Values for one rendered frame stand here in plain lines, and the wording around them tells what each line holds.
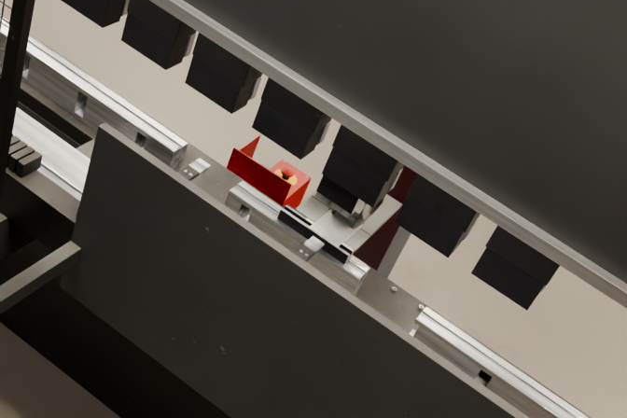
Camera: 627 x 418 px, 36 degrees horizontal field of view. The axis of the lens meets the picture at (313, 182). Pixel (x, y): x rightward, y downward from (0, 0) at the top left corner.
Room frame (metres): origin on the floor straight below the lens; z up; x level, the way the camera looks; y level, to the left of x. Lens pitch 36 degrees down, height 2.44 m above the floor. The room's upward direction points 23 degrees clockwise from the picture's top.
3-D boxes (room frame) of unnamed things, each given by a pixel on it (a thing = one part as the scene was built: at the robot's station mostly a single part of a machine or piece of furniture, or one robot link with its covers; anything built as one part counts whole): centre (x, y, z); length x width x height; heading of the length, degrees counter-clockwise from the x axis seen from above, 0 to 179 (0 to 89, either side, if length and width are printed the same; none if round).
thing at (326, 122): (1.85, 0.10, 1.26); 0.15 x 0.09 x 0.17; 72
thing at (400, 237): (2.76, -0.28, 0.39); 0.18 x 0.18 x 0.78; 67
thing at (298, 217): (1.80, -0.05, 0.98); 0.20 x 0.03 x 0.03; 72
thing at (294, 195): (2.24, 0.13, 0.75); 0.20 x 0.16 x 0.18; 74
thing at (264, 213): (1.82, -0.01, 0.92); 0.39 x 0.06 x 0.10; 72
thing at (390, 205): (1.94, -0.11, 1.00); 0.26 x 0.18 x 0.01; 162
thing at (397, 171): (1.79, -0.09, 1.26); 0.15 x 0.09 x 0.17; 72
